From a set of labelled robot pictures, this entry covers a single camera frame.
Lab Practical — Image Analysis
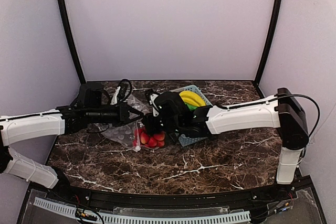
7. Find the clear zip top bag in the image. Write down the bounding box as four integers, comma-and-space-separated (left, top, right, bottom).
101, 95, 169, 153

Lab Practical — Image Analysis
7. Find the red lychee bunch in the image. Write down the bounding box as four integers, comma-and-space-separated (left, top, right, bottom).
133, 127, 166, 149

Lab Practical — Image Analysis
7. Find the light blue plastic basket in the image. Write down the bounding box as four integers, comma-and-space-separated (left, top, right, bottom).
171, 85, 212, 147

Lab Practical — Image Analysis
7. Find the green cucumber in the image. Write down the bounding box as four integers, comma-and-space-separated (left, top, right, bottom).
186, 104, 198, 111

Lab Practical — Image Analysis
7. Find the yellow banana bunch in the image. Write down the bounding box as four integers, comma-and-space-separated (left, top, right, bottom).
179, 90, 206, 107

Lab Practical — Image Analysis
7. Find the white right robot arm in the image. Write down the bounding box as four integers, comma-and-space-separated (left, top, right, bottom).
142, 88, 312, 185

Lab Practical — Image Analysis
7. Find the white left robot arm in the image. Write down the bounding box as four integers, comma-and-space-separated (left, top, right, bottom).
1, 79, 144, 189

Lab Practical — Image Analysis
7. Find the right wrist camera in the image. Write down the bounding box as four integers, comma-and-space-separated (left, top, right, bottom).
145, 89, 159, 116

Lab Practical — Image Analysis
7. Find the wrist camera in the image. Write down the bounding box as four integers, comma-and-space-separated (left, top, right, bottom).
145, 89, 159, 116
110, 79, 133, 105

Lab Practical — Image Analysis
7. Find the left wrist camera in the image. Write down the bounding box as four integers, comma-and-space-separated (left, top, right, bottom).
110, 79, 133, 105

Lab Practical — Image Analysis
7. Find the grey slotted cable duct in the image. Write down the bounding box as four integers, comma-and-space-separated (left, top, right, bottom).
33, 197, 251, 224

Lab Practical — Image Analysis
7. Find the black front table rail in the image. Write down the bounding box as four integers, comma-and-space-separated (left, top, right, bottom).
47, 185, 297, 210

